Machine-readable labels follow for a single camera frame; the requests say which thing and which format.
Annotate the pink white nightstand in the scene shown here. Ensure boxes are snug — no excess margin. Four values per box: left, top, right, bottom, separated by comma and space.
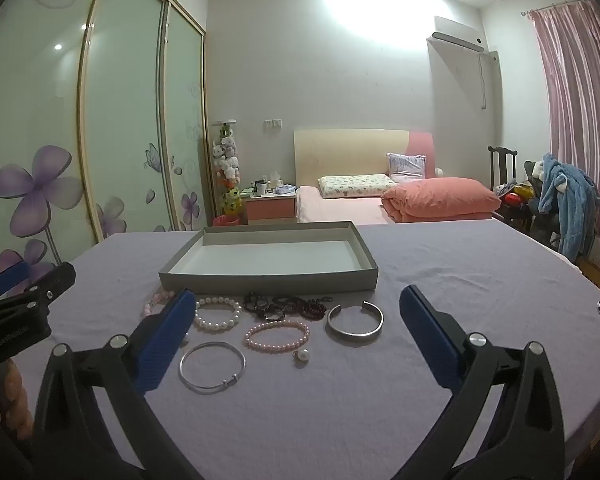
243, 187, 297, 221

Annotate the person's left hand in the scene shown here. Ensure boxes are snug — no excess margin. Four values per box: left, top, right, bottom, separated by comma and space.
0, 360, 33, 441

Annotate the dark red bead strand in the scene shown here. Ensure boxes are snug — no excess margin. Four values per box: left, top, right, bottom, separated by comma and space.
280, 296, 327, 321

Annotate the white pearl bracelet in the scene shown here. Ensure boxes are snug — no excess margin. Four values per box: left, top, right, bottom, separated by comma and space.
192, 296, 242, 332

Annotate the pink curtain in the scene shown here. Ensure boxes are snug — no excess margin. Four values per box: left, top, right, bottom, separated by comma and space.
527, 0, 600, 291

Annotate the thin silver bangle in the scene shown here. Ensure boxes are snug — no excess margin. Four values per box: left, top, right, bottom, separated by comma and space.
178, 341, 247, 393

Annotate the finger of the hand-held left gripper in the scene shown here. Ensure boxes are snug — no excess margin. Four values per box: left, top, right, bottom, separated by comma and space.
0, 261, 31, 306
0, 261, 77, 311

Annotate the grey cardboard tray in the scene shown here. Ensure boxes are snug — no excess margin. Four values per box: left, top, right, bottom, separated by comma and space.
158, 221, 380, 297

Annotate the white pipe cover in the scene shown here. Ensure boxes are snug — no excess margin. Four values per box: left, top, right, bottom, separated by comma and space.
480, 51, 498, 111

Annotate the patterned white pillow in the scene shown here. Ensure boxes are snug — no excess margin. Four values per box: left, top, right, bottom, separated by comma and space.
317, 174, 396, 200

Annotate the large pink bead bracelet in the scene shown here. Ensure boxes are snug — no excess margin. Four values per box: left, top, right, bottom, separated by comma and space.
141, 289, 177, 318

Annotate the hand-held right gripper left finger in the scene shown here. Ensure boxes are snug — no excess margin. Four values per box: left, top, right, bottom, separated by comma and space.
30, 287, 201, 480

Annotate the wide silver cuff bangle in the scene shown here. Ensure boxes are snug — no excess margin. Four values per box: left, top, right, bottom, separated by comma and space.
326, 300, 384, 343

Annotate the lilac tablecloth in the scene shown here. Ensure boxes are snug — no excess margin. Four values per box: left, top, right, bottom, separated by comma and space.
0, 220, 600, 480

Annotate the small lilac pillow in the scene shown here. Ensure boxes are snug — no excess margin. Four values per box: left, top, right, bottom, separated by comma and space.
386, 153, 427, 183

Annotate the pink pillow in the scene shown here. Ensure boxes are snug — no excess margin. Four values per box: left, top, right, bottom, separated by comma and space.
381, 177, 502, 224

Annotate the floral sliding door wardrobe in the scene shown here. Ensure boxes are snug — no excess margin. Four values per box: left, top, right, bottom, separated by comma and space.
0, 0, 207, 281

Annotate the small pink bead bracelet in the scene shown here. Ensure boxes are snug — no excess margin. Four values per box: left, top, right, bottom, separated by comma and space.
243, 320, 311, 353

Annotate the bed with beige headboard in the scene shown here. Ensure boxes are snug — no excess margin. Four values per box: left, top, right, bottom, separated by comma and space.
293, 128, 503, 226

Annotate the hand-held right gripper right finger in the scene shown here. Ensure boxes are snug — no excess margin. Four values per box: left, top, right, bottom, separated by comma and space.
399, 285, 566, 480

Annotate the blue fleece garment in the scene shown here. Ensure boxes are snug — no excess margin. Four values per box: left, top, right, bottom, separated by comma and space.
537, 152, 600, 261

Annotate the dark wooden chair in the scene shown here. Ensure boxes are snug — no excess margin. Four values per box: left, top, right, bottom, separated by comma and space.
487, 145, 521, 193

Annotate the white air conditioner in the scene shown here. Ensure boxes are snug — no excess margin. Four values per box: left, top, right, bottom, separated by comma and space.
426, 16, 485, 53

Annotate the clear tube of plush toys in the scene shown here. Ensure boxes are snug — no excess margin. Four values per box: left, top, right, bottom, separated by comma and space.
211, 120, 243, 218

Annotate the colourful toys pile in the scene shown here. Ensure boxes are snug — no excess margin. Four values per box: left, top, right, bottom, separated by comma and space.
497, 182, 536, 211

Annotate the black bead bracelet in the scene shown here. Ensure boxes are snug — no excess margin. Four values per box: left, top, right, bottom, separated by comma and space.
243, 291, 291, 320

